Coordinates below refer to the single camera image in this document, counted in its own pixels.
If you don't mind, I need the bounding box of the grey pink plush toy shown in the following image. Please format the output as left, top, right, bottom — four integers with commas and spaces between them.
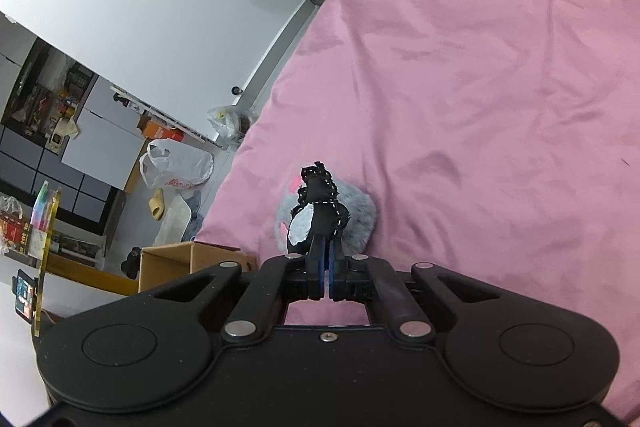
274, 179, 379, 259

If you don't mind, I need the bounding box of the clear plastic bag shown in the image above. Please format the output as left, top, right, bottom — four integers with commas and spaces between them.
207, 105, 251, 146

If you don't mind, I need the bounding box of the red snack bag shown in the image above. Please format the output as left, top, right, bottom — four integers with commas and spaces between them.
0, 194, 34, 256

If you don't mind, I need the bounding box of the mounted phone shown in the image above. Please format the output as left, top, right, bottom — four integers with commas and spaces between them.
10, 269, 40, 323

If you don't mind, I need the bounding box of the white plastic shopping bag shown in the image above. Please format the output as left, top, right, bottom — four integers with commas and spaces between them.
138, 138, 215, 190

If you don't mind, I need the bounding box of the dark shelf cabinet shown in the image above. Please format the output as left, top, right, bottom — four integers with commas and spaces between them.
0, 39, 126, 238

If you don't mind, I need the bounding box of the white floor mat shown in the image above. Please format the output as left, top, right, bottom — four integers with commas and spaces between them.
154, 196, 194, 248

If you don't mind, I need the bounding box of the white cabinet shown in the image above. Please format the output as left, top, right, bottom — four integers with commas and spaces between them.
62, 74, 151, 193

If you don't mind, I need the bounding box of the round table yellow edge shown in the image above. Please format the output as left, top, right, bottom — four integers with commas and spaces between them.
29, 187, 141, 338

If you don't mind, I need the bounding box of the yellow slipper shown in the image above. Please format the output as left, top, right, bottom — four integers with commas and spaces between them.
148, 187, 166, 222

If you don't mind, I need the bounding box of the brown cardboard box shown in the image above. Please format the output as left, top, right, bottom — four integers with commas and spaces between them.
138, 241, 259, 296

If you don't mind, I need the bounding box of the orange cardboard box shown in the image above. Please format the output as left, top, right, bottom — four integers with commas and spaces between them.
142, 116, 184, 143

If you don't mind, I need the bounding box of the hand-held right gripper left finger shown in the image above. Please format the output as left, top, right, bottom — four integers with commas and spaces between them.
140, 241, 329, 339

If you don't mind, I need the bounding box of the stack of colourful folders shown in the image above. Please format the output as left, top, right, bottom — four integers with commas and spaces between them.
29, 180, 59, 258

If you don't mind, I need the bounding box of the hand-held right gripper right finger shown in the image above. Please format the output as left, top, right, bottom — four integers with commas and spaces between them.
327, 246, 507, 340

